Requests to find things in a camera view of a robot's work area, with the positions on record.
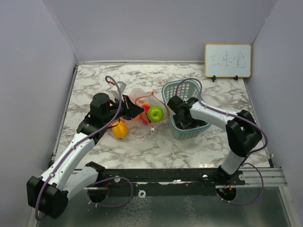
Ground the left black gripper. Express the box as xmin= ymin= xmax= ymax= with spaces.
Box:
xmin=103 ymin=95 xmax=144 ymax=124

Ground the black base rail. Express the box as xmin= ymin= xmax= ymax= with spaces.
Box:
xmin=88 ymin=168 xmax=245 ymax=202

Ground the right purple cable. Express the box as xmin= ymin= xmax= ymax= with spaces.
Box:
xmin=175 ymin=78 xmax=269 ymax=205

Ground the white whiteboard wooden frame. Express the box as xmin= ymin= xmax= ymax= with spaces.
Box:
xmin=205 ymin=43 xmax=252 ymax=81

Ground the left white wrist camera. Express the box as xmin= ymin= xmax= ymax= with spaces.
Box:
xmin=110 ymin=81 xmax=126 ymax=99

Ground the purple cable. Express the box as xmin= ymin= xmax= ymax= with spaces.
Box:
xmin=175 ymin=78 xmax=269 ymax=205
xmin=35 ymin=75 xmax=134 ymax=221

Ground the green fruit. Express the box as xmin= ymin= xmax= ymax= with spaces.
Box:
xmin=147 ymin=106 xmax=164 ymax=122

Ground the aluminium frame rail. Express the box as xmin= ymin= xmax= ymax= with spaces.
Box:
xmin=37 ymin=166 xmax=288 ymax=190

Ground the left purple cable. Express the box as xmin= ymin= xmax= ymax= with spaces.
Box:
xmin=35 ymin=75 xmax=134 ymax=221

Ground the teal white plastic basket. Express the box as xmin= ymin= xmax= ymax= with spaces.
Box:
xmin=161 ymin=80 xmax=211 ymax=140

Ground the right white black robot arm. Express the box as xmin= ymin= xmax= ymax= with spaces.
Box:
xmin=168 ymin=95 xmax=263 ymax=185

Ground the clear orange zip bag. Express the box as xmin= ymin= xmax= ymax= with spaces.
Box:
xmin=107 ymin=117 xmax=128 ymax=134
xmin=129 ymin=88 xmax=169 ymax=132

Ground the yellow bell pepper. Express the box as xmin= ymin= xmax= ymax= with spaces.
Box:
xmin=111 ymin=121 xmax=128 ymax=139

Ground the red bell pepper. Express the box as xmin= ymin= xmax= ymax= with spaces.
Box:
xmin=140 ymin=102 xmax=151 ymax=125

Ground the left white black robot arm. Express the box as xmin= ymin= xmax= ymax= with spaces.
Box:
xmin=27 ymin=93 xmax=144 ymax=220

